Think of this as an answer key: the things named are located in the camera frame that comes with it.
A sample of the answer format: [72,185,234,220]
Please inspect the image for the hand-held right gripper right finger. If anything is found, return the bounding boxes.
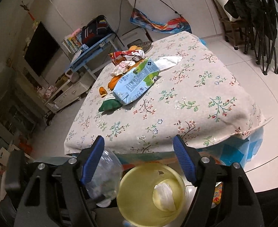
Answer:
[173,135,265,227]

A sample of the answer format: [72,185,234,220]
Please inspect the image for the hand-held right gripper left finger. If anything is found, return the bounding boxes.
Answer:
[13,136,105,227]

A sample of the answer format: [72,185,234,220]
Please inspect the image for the yellow plastic bin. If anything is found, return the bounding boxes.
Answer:
[116,164,189,227]

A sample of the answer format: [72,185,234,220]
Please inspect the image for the green pouch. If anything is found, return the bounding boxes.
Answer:
[99,97,123,112]

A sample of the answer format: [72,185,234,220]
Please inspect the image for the blue green wipes packet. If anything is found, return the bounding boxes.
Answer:
[113,58,161,106]

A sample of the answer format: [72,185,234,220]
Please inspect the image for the white paper napkin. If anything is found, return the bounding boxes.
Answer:
[156,56,184,71]

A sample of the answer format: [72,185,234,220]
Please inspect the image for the white bag with red print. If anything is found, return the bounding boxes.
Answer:
[111,60,136,76]

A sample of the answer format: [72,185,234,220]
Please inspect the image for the red and white wrapper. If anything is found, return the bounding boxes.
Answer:
[109,50,146,63]

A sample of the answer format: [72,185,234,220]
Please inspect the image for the clear plastic bottle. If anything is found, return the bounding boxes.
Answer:
[84,148,123,207]

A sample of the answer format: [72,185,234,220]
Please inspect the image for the white crumpled plastic bag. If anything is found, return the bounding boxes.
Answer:
[153,182,177,211]

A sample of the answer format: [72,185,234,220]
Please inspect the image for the blue checked tablecloth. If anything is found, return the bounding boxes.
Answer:
[70,126,265,171]

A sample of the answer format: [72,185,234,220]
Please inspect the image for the dark display cabinet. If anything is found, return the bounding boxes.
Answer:
[0,72,48,152]

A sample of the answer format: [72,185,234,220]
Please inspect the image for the black shoes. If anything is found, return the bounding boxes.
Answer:
[45,112,55,126]

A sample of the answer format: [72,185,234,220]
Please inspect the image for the floral tablecloth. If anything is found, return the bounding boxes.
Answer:
[64,31,267,155]

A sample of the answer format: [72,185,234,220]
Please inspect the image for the white television cabinet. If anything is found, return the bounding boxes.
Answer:
[44,74,92,114]

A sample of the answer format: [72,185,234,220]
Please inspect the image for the pink floral bag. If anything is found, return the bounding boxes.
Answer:
[43,86,57,99]

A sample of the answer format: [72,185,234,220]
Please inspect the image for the pink kettlebell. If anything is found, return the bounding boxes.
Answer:
[65,70,80,82]

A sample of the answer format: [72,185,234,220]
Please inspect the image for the blue desk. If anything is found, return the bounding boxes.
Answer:
[64,33,124,81]

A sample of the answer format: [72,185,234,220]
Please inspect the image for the dark fruit dish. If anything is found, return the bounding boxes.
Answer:
[133,41,153,53]

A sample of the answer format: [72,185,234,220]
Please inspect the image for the row of books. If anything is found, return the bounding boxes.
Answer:
[62,34,83,54]

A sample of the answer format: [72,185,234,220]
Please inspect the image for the black television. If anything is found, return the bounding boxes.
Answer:
[24,21,61,77]

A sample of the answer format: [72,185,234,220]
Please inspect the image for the dark striped backpack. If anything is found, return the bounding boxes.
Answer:
[80,15,111,45]

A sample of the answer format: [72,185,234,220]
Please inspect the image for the white air purifier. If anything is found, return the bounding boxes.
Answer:
[121,27,151,43]

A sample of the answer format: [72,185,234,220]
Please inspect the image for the colourful printed bag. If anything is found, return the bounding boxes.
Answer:
[130,0,192,35]

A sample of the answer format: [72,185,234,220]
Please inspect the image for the wooden chair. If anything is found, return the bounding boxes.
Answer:
[207,0,250,50]

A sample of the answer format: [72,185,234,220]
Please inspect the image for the red hanging ornament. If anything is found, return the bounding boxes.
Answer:
[20,1,35,20]

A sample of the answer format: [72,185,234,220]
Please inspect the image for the black folding chairs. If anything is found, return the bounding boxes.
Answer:
[236,0,278,76]

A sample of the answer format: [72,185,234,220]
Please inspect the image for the white and black pillow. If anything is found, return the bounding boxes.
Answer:
[202,0,242,23]

